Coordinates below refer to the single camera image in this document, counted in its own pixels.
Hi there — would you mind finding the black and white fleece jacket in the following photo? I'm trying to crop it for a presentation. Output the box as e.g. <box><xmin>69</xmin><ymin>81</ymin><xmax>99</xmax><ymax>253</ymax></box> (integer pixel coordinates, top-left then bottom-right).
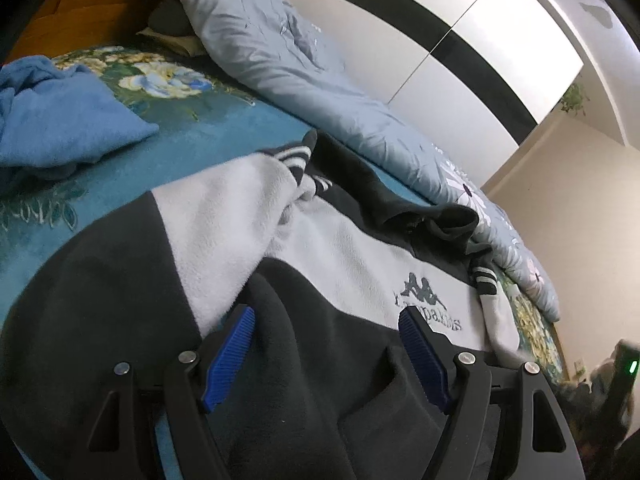
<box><xmin>1</xmin><ymin>132</ymin><xmax>525</xmax><ymax>479</ymax></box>

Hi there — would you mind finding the pile of clothes on chair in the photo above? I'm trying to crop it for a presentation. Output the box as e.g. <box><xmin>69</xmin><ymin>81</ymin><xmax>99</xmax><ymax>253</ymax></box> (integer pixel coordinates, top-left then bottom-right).
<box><xmin>554</xmin><ymin>339</ymin><xmax>639</xmax><ymax>479</ymax></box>

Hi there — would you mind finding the blue fleece garment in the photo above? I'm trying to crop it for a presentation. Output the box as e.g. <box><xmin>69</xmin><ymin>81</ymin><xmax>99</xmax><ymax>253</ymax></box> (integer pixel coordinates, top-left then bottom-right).
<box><xmin>1</xmin><ymin>55</ymin><xmax>158</xmax><ymax>193</ymax></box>

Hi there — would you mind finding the green plant decoration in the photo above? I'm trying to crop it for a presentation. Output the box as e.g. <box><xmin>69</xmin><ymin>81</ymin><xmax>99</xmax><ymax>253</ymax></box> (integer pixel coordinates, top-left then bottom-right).
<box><xmin>559</xmin><ymin>81</ymin><xmax>590</xmax><ymax>116</ymax></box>

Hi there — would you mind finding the white black-striped wardrobe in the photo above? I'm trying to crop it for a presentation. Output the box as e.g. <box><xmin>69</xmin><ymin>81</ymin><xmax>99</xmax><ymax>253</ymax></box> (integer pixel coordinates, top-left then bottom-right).
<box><xmin>290</xmin><ymin>0</ymin><xmax>582</xmax><ymax>185</ymax></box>

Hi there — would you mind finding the wooden headboard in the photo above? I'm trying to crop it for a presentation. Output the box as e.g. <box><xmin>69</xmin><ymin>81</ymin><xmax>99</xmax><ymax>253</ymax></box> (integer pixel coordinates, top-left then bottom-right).
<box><xmin>1</xmin><ymin>0</ymin><xmax>163</xmax><ymax>63</ymax></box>

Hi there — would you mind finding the light blue floral quilt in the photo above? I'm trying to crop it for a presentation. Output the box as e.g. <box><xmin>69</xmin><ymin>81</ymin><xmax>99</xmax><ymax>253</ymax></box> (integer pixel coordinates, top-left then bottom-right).
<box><xmin>180</xmin><ymin>0</ymin><xmax>560</xmax><ymax>323</ymax></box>

